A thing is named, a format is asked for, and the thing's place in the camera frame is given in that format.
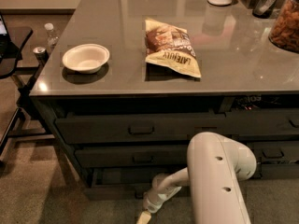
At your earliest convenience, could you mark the yellow brown chip bag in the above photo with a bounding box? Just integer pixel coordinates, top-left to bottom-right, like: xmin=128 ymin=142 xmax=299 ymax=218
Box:
xmin=145 ymin=19 xmax=201 ymax=78

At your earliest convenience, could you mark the drawer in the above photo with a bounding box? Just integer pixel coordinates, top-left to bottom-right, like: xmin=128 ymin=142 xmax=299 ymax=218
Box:
xmin=254 ymin=164 xmax=299 ymax=179
xmin=221 ymin=109 xmax=299 ymax=137
xmin=251 ymin=141 xmax=299 ymax=164
xmin=75 ymin=145 xmax=187 ymax=168
xmin=55 ymin=113 xmax=226 ymax=144
xmin=84 ymin=166 xmax=181 ymax=201

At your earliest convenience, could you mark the black side chair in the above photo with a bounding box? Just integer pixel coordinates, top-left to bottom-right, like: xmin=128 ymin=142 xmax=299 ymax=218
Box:
xmin=0 ymin=26 xmax=51 ymax=165

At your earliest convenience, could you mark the white paper bowl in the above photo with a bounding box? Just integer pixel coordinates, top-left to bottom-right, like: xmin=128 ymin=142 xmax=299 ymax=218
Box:
xmin=62 ymin=44 xmax=110 ymax=74

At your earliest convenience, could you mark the glass jar of snacks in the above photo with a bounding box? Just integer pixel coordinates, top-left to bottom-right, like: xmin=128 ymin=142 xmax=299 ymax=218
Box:
xmin=269 ymin=0 xmax=299 ymax=53

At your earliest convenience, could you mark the black container with scoop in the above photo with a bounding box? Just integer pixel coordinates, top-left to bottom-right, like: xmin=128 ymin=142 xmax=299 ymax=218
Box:
xmin=252 ymin=0 xmax=277 ymax=19

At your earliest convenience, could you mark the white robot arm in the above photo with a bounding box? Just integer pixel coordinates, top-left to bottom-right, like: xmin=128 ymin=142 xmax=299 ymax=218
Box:
xmin=136 ymin=132 xmax=256 ymax=224

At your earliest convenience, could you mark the clear plastic water bottle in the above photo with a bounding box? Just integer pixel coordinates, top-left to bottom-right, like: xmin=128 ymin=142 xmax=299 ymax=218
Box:
xmin=44 ymin=23 xmax=59 ymax=51

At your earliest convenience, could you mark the silver soda can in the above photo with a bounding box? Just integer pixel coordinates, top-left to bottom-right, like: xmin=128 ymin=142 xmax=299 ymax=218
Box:
xmin=33 ymin=47 xmax=49 ymax=66

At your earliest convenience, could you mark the dark drawer cabinet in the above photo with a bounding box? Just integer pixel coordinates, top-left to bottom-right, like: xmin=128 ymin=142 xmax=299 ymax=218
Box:
xmin=31 ymin=0 xmax=299 ymax=186

